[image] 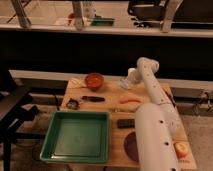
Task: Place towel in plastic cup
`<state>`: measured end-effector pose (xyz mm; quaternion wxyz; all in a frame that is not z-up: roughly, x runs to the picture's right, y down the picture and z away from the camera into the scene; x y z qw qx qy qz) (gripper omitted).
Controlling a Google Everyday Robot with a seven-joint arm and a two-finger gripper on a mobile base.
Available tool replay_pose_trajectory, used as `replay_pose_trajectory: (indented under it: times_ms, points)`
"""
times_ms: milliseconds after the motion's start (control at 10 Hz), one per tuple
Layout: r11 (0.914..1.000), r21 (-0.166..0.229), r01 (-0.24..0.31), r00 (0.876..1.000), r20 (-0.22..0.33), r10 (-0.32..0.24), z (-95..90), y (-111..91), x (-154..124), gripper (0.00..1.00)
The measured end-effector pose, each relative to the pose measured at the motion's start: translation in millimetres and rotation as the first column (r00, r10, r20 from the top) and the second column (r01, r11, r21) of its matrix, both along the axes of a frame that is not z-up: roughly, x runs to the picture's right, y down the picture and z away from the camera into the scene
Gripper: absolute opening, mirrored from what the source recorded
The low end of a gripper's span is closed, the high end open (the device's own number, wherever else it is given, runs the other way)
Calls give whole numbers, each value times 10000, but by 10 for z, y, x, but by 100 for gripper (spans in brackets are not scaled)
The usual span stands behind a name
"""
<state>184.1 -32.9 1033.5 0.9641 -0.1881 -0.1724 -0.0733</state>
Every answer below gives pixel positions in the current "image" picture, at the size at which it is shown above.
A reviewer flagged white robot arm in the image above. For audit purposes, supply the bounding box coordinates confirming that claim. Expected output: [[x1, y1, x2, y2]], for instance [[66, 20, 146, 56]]
[[119, 57, 181, 171]]

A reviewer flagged orange carrot toy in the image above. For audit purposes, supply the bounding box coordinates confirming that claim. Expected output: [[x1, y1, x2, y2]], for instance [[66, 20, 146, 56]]
[[119, 95, 140, 104]]

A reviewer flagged metal fork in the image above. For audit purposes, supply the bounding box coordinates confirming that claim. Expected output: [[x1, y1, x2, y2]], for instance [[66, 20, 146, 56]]
[[109, 108, 135, 113]]

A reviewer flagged orange bowl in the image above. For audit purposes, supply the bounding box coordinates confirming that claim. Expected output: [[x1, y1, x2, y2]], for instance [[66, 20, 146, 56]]
[[84, 73, 104, 91]]

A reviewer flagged black rectangular block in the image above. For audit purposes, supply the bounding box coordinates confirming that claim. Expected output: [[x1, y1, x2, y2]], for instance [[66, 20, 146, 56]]
[[117, 119, 135, 128]]

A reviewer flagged yellow cloth piece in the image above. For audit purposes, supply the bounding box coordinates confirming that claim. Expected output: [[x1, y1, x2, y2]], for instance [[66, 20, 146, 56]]
[[68, 78, 86, 89]]

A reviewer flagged purple plate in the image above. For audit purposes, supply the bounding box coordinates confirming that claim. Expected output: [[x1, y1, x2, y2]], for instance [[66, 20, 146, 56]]
[[124, 132, 139, 162]]

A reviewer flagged green plastic tray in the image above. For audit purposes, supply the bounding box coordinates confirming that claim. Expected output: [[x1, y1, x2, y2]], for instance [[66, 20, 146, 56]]
[[40, 111, 109, 164]]

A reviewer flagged orange apple toy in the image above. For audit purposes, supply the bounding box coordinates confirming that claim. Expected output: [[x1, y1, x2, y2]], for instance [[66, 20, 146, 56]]
[[174, 142, 189, 158]]

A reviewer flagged black table frame left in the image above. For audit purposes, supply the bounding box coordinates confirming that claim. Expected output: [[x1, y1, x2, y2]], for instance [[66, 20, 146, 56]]
[[0, 86, 44, 171]]

